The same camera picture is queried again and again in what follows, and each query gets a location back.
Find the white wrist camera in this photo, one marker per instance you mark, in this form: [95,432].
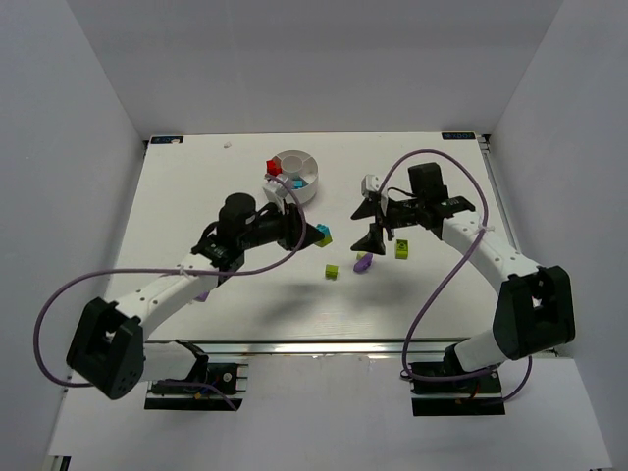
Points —
[276,192]
[371,188]

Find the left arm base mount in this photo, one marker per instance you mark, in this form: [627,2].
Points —
[221,387]

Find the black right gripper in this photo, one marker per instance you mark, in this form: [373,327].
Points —
[385,219]

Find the white round divided container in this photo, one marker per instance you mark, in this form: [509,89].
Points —
[297,164]

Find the small lime lego brick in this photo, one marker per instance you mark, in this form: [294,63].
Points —
[331,272]

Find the red lego brick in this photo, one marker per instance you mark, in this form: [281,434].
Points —
[273,167]

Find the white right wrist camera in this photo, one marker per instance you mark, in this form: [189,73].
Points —
[371,188]

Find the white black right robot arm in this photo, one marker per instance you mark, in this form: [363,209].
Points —
[461,227]

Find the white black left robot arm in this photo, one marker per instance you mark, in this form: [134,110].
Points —
[109,346]

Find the purple lego brick left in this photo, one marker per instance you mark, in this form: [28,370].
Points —
[202,297]

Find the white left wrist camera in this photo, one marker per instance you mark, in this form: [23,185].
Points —
[276,192]

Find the purple half-round lego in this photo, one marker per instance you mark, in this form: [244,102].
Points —
[363,264]

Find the teal lego brick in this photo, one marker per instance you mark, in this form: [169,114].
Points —
[298,184]
[324,230]

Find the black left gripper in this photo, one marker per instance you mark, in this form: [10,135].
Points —
[294,227]

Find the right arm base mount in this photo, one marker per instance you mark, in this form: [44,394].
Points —
[474,397]

